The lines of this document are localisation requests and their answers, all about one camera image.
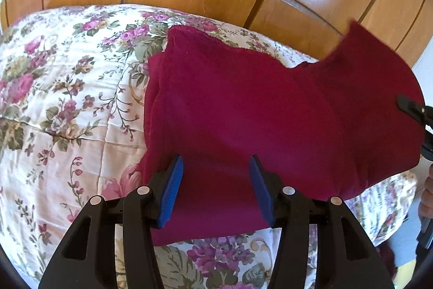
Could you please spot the person's blue jeans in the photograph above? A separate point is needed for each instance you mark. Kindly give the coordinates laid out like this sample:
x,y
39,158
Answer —
x,y
402,241

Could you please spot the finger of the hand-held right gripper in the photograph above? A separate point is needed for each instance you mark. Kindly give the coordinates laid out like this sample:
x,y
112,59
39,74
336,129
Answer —
x,y
411,104

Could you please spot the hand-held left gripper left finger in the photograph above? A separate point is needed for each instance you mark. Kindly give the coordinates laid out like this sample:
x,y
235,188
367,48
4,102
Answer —
x,y
172,187

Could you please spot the person's right hand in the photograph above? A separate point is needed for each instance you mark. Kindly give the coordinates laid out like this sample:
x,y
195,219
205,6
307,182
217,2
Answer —
x,y
427,194

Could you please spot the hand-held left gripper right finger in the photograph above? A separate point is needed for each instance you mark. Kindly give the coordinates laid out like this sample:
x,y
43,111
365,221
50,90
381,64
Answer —
x,y
262,190

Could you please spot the dark red knit garment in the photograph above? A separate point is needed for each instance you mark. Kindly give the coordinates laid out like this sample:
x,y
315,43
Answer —
x,y
253,106

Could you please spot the floral bedspread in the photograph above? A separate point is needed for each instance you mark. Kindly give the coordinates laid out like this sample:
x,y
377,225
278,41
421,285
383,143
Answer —
x,y
67,89

